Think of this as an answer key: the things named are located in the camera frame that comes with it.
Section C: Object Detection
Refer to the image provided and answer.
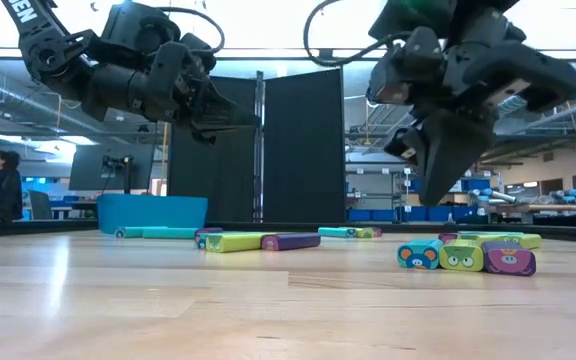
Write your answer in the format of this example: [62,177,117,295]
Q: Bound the blue storage bin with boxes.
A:
[346,208,398,223]
[463,178,492,193]
[398,205,453,223]
[451,205,489,224]

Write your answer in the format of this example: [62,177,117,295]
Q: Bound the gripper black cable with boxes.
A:
[301,0,409,69]
[156,5,227,55]

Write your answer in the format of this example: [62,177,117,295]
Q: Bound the grey office chair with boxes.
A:
[28,189,54,221]

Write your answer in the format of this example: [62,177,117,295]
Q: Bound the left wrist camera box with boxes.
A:
[100,1,185,57]

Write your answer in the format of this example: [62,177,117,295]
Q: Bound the black folding room divider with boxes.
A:
[167,68,347,225]

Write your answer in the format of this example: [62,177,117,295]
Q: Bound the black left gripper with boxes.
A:
[82,42,262,146]

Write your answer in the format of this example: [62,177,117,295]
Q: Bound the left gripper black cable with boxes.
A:
[156,5,227,55]

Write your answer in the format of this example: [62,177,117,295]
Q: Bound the wooden work table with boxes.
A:
[490,202,576,215]

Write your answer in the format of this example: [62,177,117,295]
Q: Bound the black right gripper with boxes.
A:
[367,19,576,206]

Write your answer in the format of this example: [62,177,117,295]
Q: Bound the black monitor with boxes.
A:
[68,143,157,192]

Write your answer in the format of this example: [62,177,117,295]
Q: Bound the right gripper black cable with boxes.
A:
[301,0,409,69]

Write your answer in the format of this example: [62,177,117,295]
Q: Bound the black monitor stand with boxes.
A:
[101,154,137,195]

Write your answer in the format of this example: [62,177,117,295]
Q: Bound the blue plastic bin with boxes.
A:
[96,193,209,230]

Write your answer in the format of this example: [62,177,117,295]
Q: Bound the metal storage shelf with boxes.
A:
[345,167,499,224]

